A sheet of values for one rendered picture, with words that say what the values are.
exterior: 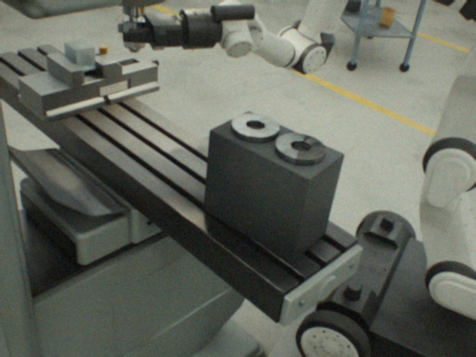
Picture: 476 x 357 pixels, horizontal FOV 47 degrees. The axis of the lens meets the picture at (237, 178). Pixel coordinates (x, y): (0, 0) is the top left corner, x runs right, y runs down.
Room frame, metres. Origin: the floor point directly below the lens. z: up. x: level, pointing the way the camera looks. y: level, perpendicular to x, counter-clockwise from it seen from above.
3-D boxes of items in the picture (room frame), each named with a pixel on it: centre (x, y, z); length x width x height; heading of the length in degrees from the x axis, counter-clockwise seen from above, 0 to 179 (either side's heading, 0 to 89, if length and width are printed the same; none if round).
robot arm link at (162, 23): (1.18, 0.18, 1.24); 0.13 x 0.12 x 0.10; 25
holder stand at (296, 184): (0.86, -0.06, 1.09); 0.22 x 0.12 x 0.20; 55
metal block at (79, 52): (1.29, 0.43, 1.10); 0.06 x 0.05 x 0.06; 48
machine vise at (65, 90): (1.32, 0.41, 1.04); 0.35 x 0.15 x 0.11; 138
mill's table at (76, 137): (1.15, 0.27, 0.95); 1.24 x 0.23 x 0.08; 49
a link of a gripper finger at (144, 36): (1.11, 0.25, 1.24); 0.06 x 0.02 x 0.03; 115
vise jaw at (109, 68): (1.33, 0.40, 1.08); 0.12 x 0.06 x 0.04; 48
